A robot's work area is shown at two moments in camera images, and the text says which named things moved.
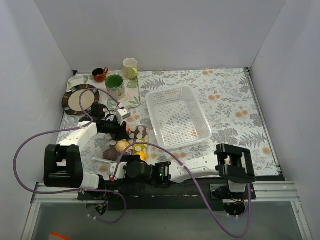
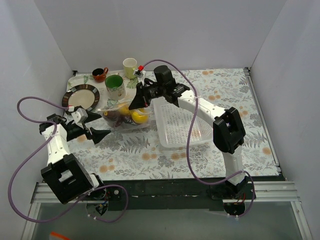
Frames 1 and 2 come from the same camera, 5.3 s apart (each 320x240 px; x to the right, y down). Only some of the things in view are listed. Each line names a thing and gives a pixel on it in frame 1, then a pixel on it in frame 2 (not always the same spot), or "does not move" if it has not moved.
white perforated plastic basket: [178, 117] does not move
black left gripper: [121, 132] -> [90, 133]
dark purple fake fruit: [110, 154] -> [115, 116]
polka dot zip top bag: [137, 144] -> [117, 114]
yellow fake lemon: [139, 147] -> [139, 118]
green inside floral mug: [114, 84] does not move
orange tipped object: [59, 235] does not move
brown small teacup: [99, 74] does not move
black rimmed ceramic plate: [80, 99] does not move
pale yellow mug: [130, 65] does not move
